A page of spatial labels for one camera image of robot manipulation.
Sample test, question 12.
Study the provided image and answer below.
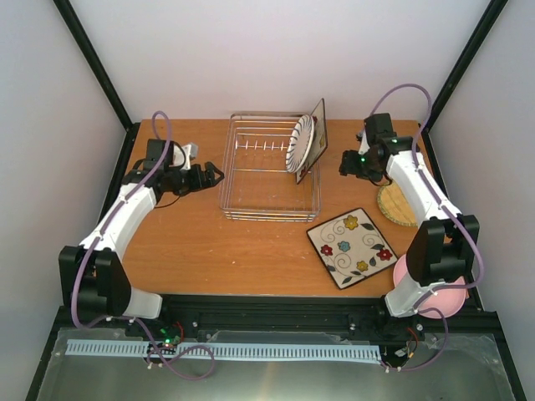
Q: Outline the wire metal dish rack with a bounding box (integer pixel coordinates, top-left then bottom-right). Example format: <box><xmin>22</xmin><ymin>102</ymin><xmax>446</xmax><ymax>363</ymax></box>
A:
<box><xmin>219</xmin><ymin>111</ymin><xmax>321</xmax><ymax>222</ymax></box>

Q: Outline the round striped white plate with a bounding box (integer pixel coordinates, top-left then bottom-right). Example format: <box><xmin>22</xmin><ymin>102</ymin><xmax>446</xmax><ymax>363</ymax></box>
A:
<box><xmin>285</xmin><ymin>114</ymin><xmax>315</xmax><ymax>173</ymax></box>

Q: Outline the square floral plate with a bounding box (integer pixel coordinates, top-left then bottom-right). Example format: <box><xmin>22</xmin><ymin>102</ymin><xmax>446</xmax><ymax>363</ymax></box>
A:
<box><xmin>296</xmin><ymin>98</ymin><xmax>328</xmax><ymax>184</ymax></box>

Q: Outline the square dark rimmed plate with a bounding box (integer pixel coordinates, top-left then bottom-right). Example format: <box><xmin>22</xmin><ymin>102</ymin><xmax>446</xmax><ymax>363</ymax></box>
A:
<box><xmin>307</xmin><ymin>208</ymin><xmax>398</xmax><ymax>290</ymax></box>

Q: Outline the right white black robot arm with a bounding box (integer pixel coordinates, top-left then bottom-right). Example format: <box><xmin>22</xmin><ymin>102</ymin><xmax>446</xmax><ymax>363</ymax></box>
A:
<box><xmin>339</xmin><ymin>137</ymin><xmax>484</xmax><ymax>317</ymax></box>

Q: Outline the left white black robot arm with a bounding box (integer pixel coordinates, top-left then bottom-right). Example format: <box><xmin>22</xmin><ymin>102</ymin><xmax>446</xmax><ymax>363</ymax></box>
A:
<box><xmin>59</xmin><ymin>162</ymin><xmax>224</xmax><ymax>337</ymax></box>

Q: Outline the round woven bamboo plate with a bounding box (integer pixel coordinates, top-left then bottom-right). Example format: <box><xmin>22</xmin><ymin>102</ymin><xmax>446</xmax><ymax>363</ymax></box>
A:
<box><xmin>377</xmin><ymin>183</ymin><xmax>418</xmax><ymax>227</ymax></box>

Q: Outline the left circuit board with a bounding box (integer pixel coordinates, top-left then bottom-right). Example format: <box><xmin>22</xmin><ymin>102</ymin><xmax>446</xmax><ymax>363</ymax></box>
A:
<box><xmin>159</xmin><ymin>322</ymin><xmax>185</xmax><ymax>347</ymax></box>

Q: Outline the circuit board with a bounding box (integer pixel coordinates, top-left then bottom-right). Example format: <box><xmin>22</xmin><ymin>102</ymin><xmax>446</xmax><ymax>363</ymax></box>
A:
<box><xmin>159</xmin><ymin>322</ymin><xmax>185</xmax><ymax>347</ymax></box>
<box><xmin>395</xmin><ymin>327</ymin><xmax>420</xmax><ymax>359</ymax></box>

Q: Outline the pink round plate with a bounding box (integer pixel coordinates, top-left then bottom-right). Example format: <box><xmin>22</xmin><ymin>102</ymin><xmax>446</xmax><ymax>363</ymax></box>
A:
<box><xmin>393</xmin><ymin>255</ymin><xmax>467</xmax><ymax>319</ymax></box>

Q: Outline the right circuit board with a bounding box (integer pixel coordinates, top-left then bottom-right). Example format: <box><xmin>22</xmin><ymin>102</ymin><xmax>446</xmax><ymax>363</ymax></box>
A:
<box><xmin>395</xmin><ymin>327</ymin><xmax>420</xmax><ymax>359</ymax></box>

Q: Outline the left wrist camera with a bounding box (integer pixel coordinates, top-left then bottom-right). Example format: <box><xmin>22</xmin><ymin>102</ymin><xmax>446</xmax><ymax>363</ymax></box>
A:
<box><xmin>143</xmin><ymin>139</ymin><xmax>198</xmax><ymax>170</ymax></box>

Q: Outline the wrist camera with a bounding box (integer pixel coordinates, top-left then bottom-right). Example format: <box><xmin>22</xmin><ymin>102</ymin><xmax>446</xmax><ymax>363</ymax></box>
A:
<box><xmin>356</xmin><ymin>113</ymin><xmax>397</xmax><ymax>146</ymax></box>
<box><xmin>143</xmin><ymin>139</ymin><xmax>198</xmax><ymax>170</ymax></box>

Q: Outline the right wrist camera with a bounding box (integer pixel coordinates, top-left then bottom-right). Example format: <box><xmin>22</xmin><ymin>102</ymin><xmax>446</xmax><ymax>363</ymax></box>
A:
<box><xmin>356</xmin><ymin>113</ymin><xmax>397</xmax><ymax>146</ymax></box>

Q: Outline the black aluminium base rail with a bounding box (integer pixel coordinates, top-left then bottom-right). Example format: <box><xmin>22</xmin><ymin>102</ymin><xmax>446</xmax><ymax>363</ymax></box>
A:
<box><xmin>58</xmin><ymin>292</ymin><xmax>501</xmax><ymax>342</ymax></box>

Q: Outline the left black frame post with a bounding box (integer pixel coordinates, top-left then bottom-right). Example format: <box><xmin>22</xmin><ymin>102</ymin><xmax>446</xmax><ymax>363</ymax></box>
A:
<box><xmin>53</xmin><ymin>0</ymin><xmax>135</xmax><ymax>131</ymax></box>

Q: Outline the black frame post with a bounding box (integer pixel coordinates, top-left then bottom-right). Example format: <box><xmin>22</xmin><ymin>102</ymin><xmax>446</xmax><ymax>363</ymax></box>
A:
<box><xmin>53</xmin><ymin>0</ymin><xmax>135</xmax><ymax>131</ymax></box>
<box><xmin>422</xmin><ymin>0</ymin><xmax>508</xmax><ymax>134</ymax></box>

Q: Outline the right black frame post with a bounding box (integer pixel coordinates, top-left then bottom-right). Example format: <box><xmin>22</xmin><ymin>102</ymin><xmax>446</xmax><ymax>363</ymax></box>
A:
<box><xmin>422</xmin><ymin>0</ymin><xmax>508</xmax><ymax>134</ymax></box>

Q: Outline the grey slotted cable duct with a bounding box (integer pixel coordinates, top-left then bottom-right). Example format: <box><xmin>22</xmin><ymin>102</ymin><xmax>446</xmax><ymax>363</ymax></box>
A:
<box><xmin>64</xmin><ymin>339</ymin><xmax>381</xmax><ymax>364</ymax></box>

